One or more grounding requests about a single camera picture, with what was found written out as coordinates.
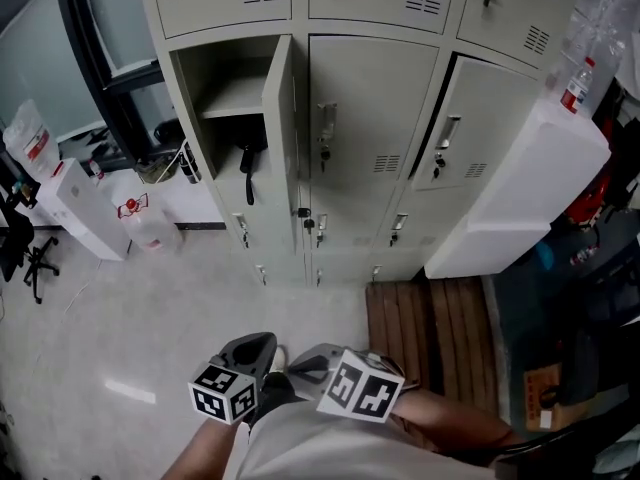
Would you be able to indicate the white box cabinet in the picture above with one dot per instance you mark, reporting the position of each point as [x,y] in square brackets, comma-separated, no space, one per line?
[525,193]

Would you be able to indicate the beige metal locker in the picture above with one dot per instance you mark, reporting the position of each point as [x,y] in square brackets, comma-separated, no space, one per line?
[360,118]

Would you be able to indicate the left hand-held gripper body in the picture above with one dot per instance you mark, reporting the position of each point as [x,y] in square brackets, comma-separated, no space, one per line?
[230,383]

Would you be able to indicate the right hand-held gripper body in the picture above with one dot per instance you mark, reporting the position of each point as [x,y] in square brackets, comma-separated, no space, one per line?
[360,388]

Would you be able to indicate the black window frame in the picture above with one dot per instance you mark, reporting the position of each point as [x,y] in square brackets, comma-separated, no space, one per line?
[125,93]

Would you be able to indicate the brown wooden pallet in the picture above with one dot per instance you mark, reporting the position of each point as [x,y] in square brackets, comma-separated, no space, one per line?
[430,338]

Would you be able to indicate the red fire extinguisher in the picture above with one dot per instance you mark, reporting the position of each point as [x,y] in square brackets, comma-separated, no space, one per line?
[592,198]

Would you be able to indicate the person's white shoe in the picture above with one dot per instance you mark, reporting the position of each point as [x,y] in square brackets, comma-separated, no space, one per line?
[280,359]

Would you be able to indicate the small red label water bottle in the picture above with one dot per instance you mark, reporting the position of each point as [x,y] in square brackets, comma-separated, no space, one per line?
[577,88]

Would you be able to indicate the brown cardboard box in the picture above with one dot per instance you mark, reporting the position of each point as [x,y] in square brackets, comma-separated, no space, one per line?
[555,398]

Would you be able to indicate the black thermos bottle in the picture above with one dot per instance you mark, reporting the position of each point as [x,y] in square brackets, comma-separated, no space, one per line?
[190,163]

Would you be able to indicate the white water dispenser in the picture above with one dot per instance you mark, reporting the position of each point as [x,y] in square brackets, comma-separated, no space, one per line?
[85,208]

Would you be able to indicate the small red cap bottle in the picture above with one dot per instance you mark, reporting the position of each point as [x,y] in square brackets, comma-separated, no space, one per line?
[96,170]

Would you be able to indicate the black chair armrest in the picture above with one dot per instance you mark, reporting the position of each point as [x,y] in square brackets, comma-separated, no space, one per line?
[560,440]

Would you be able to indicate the clear plastic bag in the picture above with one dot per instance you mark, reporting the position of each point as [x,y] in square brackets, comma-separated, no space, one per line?
[605,13]

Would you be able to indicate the clear water jug red cap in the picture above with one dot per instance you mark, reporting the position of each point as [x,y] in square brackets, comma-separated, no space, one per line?
[147,228]

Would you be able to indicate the black office chair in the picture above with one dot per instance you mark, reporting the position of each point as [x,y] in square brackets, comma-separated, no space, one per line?
[25,253]

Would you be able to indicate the person's left forearm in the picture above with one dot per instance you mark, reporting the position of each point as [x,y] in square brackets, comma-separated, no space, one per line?
[205,448]

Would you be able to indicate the person's right forearm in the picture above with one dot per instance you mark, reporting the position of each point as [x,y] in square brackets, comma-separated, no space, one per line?
[450,423]

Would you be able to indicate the person's black trousers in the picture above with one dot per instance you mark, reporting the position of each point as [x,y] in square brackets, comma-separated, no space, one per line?
[277,390]

